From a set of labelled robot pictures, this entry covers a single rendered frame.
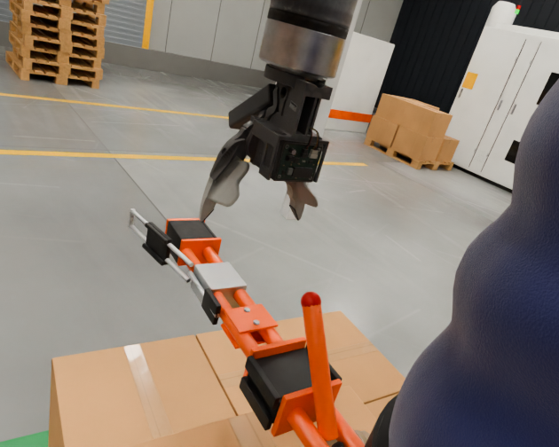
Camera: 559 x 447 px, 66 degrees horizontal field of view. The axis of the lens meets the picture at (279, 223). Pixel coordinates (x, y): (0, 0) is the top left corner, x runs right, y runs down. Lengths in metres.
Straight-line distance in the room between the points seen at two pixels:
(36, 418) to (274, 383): 1.46
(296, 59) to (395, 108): 7.13
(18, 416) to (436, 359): 1.74
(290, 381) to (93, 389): 0.78
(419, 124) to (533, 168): 7.01
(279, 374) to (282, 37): 0.38
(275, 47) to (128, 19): 9.27
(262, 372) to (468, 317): 0.31
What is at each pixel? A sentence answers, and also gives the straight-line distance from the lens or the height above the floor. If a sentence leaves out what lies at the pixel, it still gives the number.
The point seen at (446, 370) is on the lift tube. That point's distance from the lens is 0.29.
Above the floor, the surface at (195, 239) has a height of 1.10.
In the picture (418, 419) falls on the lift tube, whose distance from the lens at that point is 0.30.
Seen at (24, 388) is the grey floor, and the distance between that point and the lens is 2.01.
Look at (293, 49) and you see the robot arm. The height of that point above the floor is 1.44.
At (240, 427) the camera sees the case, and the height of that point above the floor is 0.94.
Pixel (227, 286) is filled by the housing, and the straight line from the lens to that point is 0.66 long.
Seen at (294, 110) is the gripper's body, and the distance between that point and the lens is 0.48.
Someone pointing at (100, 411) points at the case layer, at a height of 0.54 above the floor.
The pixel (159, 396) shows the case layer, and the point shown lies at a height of 0.54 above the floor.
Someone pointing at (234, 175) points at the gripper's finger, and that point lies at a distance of 0.52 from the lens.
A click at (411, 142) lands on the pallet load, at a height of 0.36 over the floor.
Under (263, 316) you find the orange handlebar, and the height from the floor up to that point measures 1.09.
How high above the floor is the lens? 1.45
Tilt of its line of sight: 24 degrees down
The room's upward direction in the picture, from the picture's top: 15 degrees clockwise
